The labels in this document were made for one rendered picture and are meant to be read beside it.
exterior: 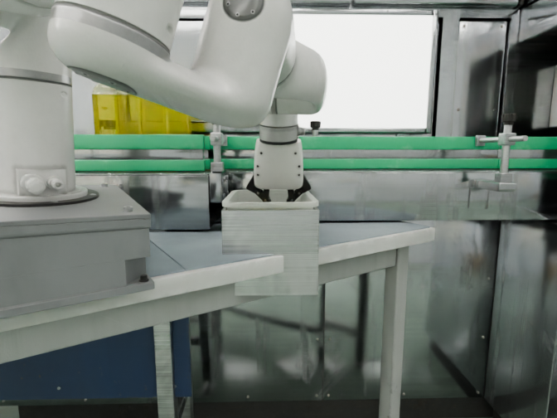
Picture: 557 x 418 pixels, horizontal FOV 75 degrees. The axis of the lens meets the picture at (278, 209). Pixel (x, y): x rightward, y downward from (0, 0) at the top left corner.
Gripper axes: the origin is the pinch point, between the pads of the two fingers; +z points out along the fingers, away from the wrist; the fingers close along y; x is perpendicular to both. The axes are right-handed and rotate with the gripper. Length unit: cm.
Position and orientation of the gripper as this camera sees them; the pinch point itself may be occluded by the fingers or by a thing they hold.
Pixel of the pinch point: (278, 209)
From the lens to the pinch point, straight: 78.7
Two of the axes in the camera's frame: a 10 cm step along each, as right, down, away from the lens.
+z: 0.0, 9.1, 4.0
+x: -0.2, 4.0, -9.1
